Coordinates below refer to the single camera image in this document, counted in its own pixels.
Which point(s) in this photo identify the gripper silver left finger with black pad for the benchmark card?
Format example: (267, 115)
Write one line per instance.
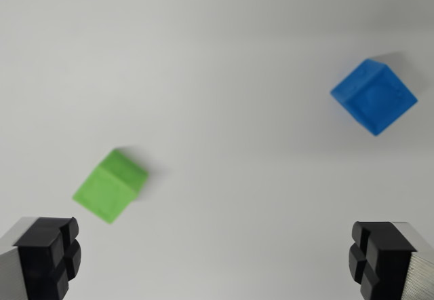
(40, 259)

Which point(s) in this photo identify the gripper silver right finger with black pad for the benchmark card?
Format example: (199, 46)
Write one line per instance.
(390, 262)

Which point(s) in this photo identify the blue cube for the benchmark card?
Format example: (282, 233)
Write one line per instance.
(373, 98)

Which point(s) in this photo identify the green cube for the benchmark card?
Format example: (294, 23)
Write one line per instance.
(110, 188)

